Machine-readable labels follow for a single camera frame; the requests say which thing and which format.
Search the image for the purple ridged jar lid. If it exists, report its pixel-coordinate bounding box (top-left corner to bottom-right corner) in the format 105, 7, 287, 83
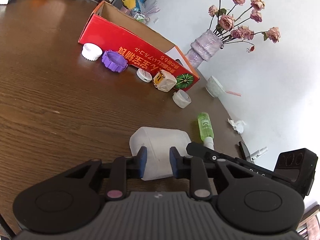
102, 50, 128, 73

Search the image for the green spray bottle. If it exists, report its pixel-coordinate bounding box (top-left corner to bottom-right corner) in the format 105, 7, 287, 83
197, 112, 214, 150

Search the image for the translucent white plastic jar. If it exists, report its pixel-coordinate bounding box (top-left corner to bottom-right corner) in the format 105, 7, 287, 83
129, 127, 191, 181

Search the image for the pale green ceramic bowl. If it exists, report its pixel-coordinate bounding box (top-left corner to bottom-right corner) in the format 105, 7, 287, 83
205, 76, 225, 98

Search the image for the pink spoon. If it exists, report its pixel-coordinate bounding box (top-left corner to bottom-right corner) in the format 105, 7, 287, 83
225, 90, 242, 97

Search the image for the white ridged jar lid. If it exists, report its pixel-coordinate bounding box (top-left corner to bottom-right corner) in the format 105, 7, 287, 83
81, 43, 103, 61

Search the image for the dried pink rose bouquet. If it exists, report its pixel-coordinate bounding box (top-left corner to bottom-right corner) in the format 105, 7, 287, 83
208, 0, 280, 53

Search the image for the yellow blue toy pile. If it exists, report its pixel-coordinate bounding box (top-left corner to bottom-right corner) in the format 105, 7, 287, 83
120, 0, 146, 10

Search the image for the red cardboard tray box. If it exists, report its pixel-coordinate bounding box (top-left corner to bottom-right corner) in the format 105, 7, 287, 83
78, 1, 200, 91

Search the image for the crumpled white tissue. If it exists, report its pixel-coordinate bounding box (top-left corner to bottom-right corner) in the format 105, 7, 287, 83
228, 119, 246, 134

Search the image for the flat white round case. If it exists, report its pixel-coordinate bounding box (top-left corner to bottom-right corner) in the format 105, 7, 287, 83
136, 68, 152, 83

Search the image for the purple textured flower vase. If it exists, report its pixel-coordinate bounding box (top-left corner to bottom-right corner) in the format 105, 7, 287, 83
185, 29, 224, 68

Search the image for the small translucent plastic cup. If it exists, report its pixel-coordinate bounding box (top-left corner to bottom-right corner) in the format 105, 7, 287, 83
172, 89, 191, 109

